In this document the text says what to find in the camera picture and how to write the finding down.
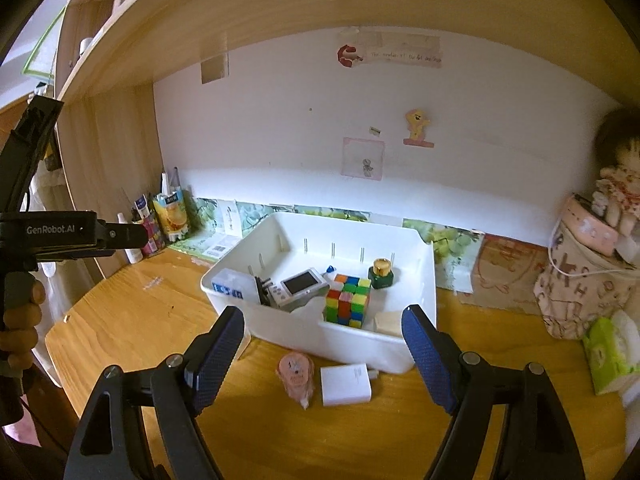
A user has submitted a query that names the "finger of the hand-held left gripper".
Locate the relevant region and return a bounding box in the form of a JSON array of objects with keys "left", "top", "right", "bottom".
[
  {"left": 0, "top": 94, "right": 66, "bottom": 213},
  {"left": 97, "top": 219, "right": 151, "bottom": 251}
]

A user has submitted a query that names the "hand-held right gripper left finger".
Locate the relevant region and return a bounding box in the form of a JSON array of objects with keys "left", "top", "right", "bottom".
[{"left": 62, "top": 305, "right": 247, "bottom": 480}]

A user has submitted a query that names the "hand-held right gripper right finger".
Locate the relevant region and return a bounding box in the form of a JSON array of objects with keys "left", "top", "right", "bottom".
[{"left": 401, "top": 304, "right": 586, "bottom": 480}]

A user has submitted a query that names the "beige wedge eraser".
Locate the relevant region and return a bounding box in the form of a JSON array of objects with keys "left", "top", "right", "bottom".
[{"left": 374, "top": 311, "right": 405, "bottom": 337}]

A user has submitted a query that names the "small black object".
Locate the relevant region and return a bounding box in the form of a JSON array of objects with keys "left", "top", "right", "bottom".
[{"left": 254, "top": 275, "right": 275, "bottom": 307}]

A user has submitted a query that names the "white plastic storage bin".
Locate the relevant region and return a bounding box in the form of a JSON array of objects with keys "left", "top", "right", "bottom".
[{"left": 200, "top": 211, "right": 438, "bottom": 376}]

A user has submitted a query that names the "white charger block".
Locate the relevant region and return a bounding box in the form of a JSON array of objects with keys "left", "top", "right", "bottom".
[{"left": 320, "top": 363, "right": 380, "bottom": 407}]

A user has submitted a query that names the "small green bottle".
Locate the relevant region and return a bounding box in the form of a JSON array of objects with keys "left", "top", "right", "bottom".
[{"left": 368, "top": 258, "right": 397, "bottom": 291}]

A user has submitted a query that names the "multicoloured puzzle cube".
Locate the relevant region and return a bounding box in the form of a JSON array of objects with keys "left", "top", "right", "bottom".
[{"left": 325, "top": 273, "right": 372, "bottom": 329}]

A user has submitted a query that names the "white handheld screen device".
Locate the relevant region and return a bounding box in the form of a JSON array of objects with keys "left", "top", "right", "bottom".
[{"left": 270, "top": 268, "right": 332, "bottom": 313}]

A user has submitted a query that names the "person's left hand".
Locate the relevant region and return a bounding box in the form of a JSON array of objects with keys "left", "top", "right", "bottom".
[{"left": 0, "top": 277, "right": 47, "bottom": 363}]

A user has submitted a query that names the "small white bottle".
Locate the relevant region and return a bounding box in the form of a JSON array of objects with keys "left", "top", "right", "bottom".
[{"left": 116, "top": 212, "right": 145, "bottom": 264}]

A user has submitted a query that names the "pen holder with pens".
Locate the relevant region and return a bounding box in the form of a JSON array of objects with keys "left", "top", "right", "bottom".
[{"left": 131, "top": 170, "right": 168, "bottom": 260}]

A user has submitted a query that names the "yellow snack packet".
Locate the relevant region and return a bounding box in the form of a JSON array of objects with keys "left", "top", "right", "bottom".
[{"left": 151, "top": 192, "right": 192, "bottom": 242}]

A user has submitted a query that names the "green paper sheet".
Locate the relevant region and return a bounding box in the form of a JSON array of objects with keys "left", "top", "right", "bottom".
[{"left": 167, "top": 227, "right": 226, "bottom": 266}]

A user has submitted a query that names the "green edged board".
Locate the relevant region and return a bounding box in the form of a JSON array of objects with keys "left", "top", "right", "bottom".
[{"left": 22, "top": 7, "right": 63, "bottom": 81}]

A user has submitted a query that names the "pink patterned mat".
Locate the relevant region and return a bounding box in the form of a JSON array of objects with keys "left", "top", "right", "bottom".
[{"left": 470, "top": 234, "right": 548, "bottom": 313}]

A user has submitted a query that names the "patterned fabric bag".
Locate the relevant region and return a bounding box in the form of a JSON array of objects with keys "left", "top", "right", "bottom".
[{"left": 532, "top": 217, "right": 638, "bottom": 342}]

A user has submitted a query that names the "green tissue pack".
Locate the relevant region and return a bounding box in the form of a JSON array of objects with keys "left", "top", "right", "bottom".
[{"left": 581, "top": 310, "right": 638, "bottom": 397}]

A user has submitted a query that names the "pink round tin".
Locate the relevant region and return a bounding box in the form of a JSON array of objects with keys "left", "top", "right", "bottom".
[{"left": 557, "top": 193, "right": 621, "bottom": 257}]

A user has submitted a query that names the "pink drawing paper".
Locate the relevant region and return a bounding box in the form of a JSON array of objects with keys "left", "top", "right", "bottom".
[{"left": 342, "top": 136, "right": 386, "bottom": 179}]

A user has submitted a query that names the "yellow pony sticker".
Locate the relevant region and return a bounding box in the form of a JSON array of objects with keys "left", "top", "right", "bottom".
[{"left": 402, "top": 108, "right": 435, "bottom": 148}]

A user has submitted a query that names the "wooden desk hutch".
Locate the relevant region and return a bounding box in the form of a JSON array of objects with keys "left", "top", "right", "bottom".
[{"left": 50, "top": 0, "right": 640, "bottom": 311}]

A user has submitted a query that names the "cloth doll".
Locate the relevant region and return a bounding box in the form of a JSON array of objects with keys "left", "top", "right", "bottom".
[{"left": 592, "top": 109, "right": 640, "bottom": 233}]

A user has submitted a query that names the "taped paper note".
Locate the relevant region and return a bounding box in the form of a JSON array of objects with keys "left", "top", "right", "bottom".
[{"left": 362, "top": 30, "right": 445, "bottom": 68}]

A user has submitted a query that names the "white cable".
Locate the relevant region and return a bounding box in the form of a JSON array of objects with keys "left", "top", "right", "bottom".
[{"left": 547, "top": 222, "right": 638, "bottom": 281}]

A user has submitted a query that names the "red wall sticker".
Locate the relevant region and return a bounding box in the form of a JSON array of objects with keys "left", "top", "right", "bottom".
[{"left": 336, "top": 44, "right": 364, "bottom": 68}]

